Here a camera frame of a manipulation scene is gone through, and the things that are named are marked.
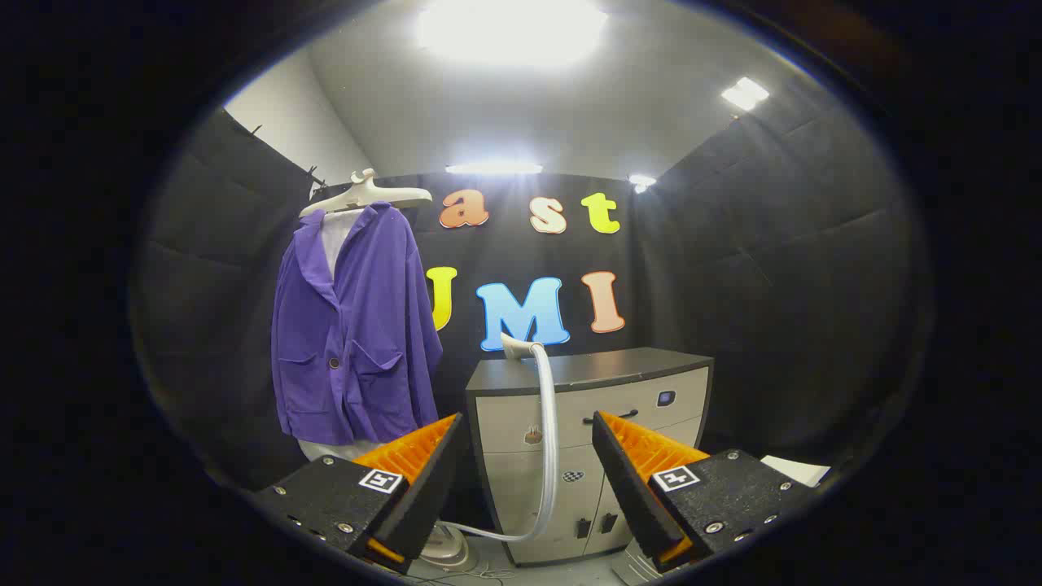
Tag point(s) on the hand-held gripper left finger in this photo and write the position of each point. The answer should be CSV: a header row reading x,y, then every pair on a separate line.
x,y
427,496

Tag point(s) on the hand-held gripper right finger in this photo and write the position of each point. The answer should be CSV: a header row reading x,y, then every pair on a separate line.
x,y
631,488

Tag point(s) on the garment steamer base unit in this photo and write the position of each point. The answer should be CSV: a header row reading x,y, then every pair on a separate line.
x,y
446,553

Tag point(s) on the grey ribbed object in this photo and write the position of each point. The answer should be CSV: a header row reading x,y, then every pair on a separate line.
x,y
631,570

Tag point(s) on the grey cabinet with dark top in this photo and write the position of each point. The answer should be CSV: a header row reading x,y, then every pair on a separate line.
x,y
521,423

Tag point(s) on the white paper sheet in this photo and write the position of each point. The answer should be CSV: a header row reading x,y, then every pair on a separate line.
x,y
802,470

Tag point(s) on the white plastic hanger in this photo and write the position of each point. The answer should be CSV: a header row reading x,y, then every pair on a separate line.
x,y
366,195

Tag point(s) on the small ceiling light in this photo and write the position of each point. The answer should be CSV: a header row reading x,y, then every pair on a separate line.
x,y
641,181

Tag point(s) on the long strip ceiling light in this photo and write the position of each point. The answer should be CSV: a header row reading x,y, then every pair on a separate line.
x,y
492,168

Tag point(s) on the square ceiling light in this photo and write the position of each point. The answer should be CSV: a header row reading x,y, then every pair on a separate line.
x,y
745,93

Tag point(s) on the large ceiling light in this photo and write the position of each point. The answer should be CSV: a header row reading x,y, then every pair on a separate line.
x,y
509,28

